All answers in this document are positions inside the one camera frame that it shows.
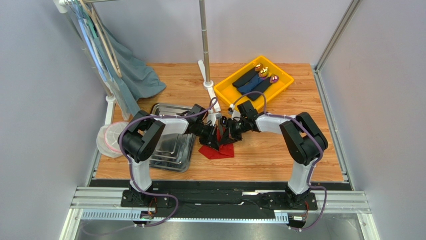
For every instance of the wooden clothes hanger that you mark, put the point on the wooden clothes hanger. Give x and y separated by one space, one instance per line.
93 14

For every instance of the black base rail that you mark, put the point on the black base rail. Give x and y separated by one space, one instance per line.
217 200

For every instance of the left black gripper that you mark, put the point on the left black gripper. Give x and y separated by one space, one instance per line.
212 140

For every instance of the black napkin roll purple spoon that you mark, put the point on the black napkin roll purple spoon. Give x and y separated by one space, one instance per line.
262 87

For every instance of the black napkin roll gold spoon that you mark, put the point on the black napkin roll gold spoon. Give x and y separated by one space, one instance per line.
247 77

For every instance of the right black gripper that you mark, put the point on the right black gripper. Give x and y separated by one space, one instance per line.
230 133

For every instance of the white clothes rack post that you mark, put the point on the white clothes rack post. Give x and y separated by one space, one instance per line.
62 7

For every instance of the metal tray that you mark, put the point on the metal tray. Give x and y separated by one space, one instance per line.
173 152

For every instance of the metal pole white base stand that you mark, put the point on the metal pole white base stand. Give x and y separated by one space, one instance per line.
204 66

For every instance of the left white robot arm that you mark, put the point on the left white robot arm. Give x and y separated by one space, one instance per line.
140 138

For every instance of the white pink mesh cover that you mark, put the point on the white pink mesh cover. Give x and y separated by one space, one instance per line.
107 139

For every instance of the red paper napkin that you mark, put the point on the red paper napkin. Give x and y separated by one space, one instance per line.
225 152

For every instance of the yellow plastic bin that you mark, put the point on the yellow plastic bin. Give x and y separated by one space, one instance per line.
229 94

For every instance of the grey-blue hanging cloth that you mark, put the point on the grey-blue hanging cloth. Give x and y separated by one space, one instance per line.
139 81

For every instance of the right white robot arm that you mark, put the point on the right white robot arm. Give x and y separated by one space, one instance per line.
304 140

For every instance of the aluminium frame post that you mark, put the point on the aluminium frame post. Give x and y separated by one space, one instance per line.
343 24

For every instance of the blue napkin roll gold spoon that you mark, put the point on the blue napkin roll gold spoon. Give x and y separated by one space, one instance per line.
262 75

